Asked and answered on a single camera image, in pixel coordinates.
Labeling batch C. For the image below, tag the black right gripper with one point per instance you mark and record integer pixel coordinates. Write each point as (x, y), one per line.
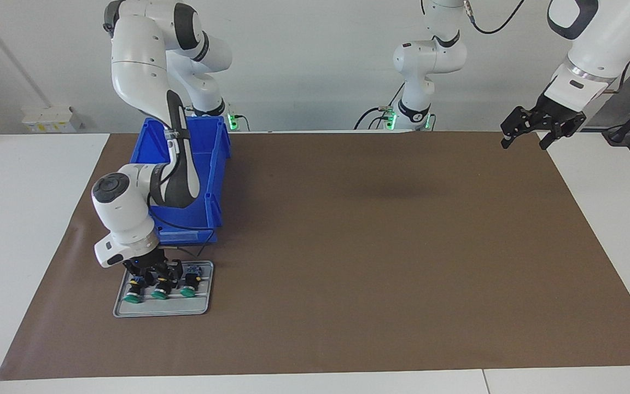
(148, 260)

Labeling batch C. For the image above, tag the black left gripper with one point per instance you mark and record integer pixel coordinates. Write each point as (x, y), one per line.
(558, 112)

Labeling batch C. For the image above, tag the green push button switch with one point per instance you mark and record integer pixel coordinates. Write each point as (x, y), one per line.
(191, 282)
(161, 293)
(132, 296)

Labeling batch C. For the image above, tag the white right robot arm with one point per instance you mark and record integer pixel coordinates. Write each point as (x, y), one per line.
(134, 54)

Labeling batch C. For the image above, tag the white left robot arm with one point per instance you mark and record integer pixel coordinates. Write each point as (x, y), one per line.
(430, 54)

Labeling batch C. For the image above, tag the grey metal tray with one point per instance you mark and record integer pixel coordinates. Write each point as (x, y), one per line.
(162, 309)

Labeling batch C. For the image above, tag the blue plastic storage bin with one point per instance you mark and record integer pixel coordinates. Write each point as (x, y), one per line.
(211, 164)

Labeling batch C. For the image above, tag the brown table mat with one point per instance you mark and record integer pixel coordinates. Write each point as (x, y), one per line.
(348, 273)

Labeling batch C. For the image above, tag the white wall socket box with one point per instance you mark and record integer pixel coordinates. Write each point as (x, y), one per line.
(47, 120)

